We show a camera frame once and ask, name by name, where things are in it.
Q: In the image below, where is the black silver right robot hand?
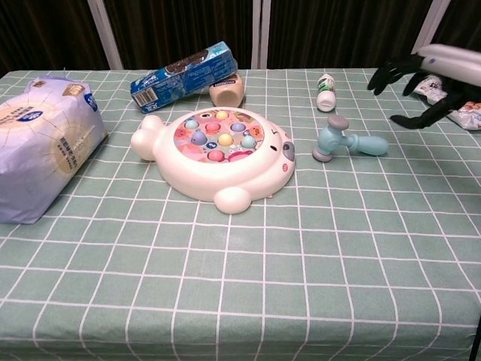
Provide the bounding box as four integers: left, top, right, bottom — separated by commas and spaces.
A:
367, 43, 481, 131

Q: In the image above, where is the lilac tissue pack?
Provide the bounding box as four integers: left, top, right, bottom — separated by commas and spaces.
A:
0, 74, 109, 226

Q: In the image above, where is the light blue toy hammer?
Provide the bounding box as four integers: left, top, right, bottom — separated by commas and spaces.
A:
311, 115, 389, 164

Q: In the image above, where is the white metal frame post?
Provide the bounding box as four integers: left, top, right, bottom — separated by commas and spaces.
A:
250, 0, 272, 71
86, 0, 125, 71
411, 0, 452, 54

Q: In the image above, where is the beige plastic cup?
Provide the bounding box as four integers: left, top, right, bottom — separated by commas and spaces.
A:
209, 72, 247, 108

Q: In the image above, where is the green checked tablecloth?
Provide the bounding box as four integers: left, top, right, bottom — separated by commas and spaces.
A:
0, 67, 481, 361

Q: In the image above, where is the blue cookie box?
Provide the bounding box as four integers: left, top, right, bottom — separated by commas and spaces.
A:
130, 40, 240, 115

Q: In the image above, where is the dark brown curtain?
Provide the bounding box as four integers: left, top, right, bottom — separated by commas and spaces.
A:
0, 0, 481, 78

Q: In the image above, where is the white whack-a-mole toy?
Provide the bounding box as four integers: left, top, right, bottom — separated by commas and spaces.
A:
131, 106, 297, 215

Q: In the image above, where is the white snack bag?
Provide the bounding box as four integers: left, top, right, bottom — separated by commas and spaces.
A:
413, 73, 481, 131

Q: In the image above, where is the white bottle with green label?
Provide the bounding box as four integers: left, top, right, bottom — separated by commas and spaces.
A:
316, 72, 337, 113

